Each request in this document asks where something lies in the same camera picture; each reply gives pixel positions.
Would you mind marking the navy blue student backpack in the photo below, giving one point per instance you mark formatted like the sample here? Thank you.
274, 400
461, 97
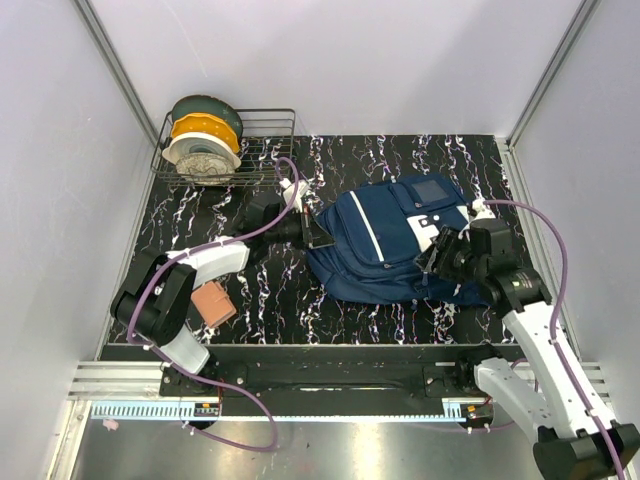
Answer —
379, 231

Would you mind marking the yellow plate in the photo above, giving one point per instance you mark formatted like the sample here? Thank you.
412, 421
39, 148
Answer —
209, 124

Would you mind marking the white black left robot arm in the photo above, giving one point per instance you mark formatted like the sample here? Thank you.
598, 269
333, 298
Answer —
153, 300

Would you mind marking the small pink eraser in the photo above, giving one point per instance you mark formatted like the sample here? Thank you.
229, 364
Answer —
110, 424

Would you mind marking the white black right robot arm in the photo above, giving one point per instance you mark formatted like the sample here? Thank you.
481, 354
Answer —
573, 434

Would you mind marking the dark wire dish rack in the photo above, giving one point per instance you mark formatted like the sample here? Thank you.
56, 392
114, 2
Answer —
268, 134

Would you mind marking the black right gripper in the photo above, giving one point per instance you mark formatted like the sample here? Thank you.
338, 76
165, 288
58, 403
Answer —
447, 240

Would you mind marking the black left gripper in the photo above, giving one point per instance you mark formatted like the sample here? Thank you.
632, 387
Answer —
312, 236

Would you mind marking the speckled grey plate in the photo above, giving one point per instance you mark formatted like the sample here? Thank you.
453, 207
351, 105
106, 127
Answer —
205, 168

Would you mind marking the dark green plate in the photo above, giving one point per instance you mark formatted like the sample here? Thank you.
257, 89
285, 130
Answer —
199, 103

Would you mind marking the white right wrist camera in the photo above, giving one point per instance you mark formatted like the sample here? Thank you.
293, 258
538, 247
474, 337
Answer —
479, 210

